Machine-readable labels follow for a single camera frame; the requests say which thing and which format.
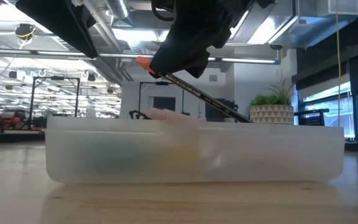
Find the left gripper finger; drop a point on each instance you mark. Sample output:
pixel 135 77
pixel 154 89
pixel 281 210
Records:
pixel 57 21

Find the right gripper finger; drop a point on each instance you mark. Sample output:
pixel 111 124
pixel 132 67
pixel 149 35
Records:
pixel 200 70
pixel 179 53

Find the dark pencil with orange eraser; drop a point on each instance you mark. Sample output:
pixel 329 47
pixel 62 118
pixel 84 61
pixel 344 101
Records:
pixel 204 97

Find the pink sticky note pad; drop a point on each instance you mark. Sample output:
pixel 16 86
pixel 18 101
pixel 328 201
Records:
pixel 172 115

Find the clear plastic storage box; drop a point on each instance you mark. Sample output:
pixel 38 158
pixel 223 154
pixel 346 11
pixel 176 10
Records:
pixel 259 155

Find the green yellow crayon box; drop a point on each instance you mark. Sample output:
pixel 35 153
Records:
pixel 126 161

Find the black monitor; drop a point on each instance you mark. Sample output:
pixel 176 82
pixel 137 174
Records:
pixel 216 112
pixel 164 104

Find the green plant in patterned pot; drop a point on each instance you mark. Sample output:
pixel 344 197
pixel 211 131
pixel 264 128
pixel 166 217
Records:
pixel 272 115

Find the red machine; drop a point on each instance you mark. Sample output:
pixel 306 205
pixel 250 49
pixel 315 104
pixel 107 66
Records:
pixel 9 121

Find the black perforated crate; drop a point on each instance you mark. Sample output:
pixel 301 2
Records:
pixel 312 119

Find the low black rig frame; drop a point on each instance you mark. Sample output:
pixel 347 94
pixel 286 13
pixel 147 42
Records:
pixel 162 83

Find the long ceiling light rail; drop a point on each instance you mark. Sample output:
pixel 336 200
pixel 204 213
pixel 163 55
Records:
pixel 42 53

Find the tall black rig frame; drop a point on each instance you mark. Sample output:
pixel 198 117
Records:
pixel 54 78

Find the small silver round duct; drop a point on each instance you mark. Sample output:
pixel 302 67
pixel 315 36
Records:
pixel 118 7

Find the ceiling dome camera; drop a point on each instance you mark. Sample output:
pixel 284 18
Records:
pixel 276 47

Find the large silver rectangular duct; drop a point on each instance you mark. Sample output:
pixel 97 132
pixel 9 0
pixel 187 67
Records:
pixel 291 34

